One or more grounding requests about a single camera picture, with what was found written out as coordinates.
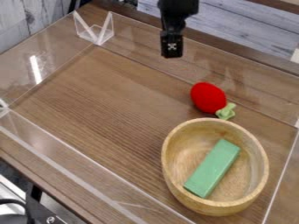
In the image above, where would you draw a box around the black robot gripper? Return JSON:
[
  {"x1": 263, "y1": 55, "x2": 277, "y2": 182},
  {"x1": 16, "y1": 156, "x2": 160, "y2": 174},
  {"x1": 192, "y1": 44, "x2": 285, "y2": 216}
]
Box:
[{"x1": 158, "y1": 0, "x2": 200, "y2": 59}]

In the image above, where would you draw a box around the red plush strawberry toy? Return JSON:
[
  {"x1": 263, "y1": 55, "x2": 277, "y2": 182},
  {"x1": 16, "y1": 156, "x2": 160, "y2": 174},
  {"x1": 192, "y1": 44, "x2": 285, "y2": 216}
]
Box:
[{"x1": 191, "y1": 82, "x2": 236, "y2": 120}]

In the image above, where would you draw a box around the oval wooden bowl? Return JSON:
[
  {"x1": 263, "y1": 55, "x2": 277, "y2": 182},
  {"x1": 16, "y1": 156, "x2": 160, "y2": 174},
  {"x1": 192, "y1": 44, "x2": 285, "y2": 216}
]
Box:
[{"x1": 162, "y1": 118, "x2": 270, "y2": 216}]

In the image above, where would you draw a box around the green rectangular block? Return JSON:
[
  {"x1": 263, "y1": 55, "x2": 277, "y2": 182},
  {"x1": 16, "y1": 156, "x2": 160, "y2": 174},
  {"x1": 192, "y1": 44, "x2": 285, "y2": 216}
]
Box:
[{"x1": 183, "y1": 139, "x2": 240, "y2": 199}]

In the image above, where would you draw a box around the clear acrylic corner bracket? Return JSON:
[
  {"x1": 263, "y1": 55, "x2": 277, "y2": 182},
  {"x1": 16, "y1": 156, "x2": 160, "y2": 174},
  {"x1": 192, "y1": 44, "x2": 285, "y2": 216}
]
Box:
[{"x1": 72, "y1": 11, "x2": 115, "y2": 46}]

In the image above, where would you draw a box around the clear acrylic tray wall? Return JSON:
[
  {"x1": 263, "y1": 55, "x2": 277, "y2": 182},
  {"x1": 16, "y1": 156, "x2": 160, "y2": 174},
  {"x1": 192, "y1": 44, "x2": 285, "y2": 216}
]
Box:
[{"x1": 0, "y1": 6, "x2": 299, "y2": 224}]

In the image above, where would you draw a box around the black metal table frame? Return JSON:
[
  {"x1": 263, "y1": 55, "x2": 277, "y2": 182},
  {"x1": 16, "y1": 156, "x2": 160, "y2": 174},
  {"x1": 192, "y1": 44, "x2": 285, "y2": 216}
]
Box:
[{"x1": 26, "y1": 184, "x2": 74, "y2": 224}]

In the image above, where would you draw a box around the black cable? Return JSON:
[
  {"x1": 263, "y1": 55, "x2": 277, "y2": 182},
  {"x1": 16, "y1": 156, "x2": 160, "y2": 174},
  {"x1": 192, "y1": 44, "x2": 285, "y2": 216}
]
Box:
[{"x1": 0, "y1": 198, "x2": 39, "y2": 224}]

